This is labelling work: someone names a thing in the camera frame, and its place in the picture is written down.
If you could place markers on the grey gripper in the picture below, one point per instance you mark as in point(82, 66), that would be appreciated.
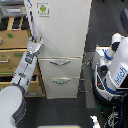
point(34, 48)

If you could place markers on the white fridge door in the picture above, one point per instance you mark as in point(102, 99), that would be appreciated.
point(64, 30)

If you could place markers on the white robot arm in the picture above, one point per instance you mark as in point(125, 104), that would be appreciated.
point(12, 98)

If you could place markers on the white fridge body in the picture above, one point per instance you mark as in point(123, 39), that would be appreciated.
point(63, 25)

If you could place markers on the lower fridge drawer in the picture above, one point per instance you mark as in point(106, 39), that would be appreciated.
point(61, 88)

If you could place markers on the wooden drawer cabinet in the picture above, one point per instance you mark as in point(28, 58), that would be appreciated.
point(14, 34)

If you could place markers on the green android sticker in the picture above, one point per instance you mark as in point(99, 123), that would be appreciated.
point(43, 9)

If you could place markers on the grey box on cabinet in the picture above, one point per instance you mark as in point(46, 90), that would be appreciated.
point(13, 11)

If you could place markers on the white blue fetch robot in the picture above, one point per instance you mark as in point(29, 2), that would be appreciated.
point(110, 66)

